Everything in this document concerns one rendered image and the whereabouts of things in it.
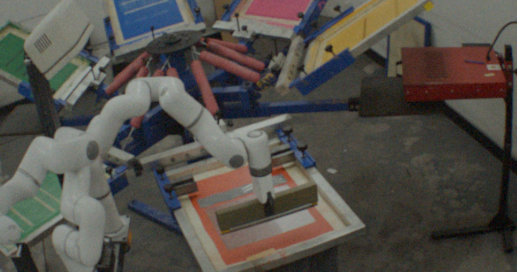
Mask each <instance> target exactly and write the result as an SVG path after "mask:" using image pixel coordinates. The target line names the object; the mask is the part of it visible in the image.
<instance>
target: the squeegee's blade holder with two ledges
mask: <svg viewBox="0 0 517 272"><path fill-rule="evenodd" d="M310 206H312V203H311V202H309V203H306V204H303V205H300V206H297V207H293V208H290V209H288V210H284V211H281V212H278V213H275V215H272V216H269V217H262V218H259V219H255V220H252V221H249V222H245V223H242V224H239V225H235V226H232V227H229V229H230V231H233V230H237V229H241V228H244V227H247V226H250V225H254V224H257V223H260V222H264V221H267V220H270V219H274V218H277V217H280V216H283V215H286V214H289V213H293V212H295V211H298V210H302V209H304V208H307V207H310Z"/></svg>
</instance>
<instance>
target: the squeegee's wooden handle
mask: <svg viewBox="0 0 517 272"><path fill-rule="evenodd" d="M272 201H273V203H274V212H275V213H278V212H281V211H284V210H288V209H290V208H293V207H297V206H300V205H303V204H306V203H309V202H311V203H315V202H318V201H319V198H318V191H317V184H316V183H315V182H314V181H311V182H307V183H305V184H302V185H299V186H296V187H292V188H289V189H286V190H283V191H280V192H277V193H275V200H272ZM264 207H265V205H264V203H261V202H260V201H259V199H258V198H257V199H254V200H250V201H247V202H244V203H240V204H236V205H234V206H230V207H226V208H223V209H220V210H216V211H215V214H216V219H217V222H218V227H219V229H220V231H221V232H222V231H225V230H229V227H232V226H235V225H239V224H242V223H245V222H249V221H252V220H255V219H259V218H262V217H265V211H264Z"/></svg>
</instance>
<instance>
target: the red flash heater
mask: <svg viewBox="0 0 517 272"><path fill-rule="evenodd" d="M489 48H490V47H401V48H400V49H401V56H402V75H403V94H404V96H405V102H417V101H432V100H462V99H494V98H505V92H506V91H509V81H508V68H507V65H506V63H505V60H504V59H503V55H502V53H500V57H497V56H496V54H495V51H494V49H493V48H492V50H491V51H490V53H489V56H490V61H487V60H486V55H487V52H488V50H489ZM464 60H467V61H476V62H484V63H486V64H480V63H474V62H464Z"/></svg>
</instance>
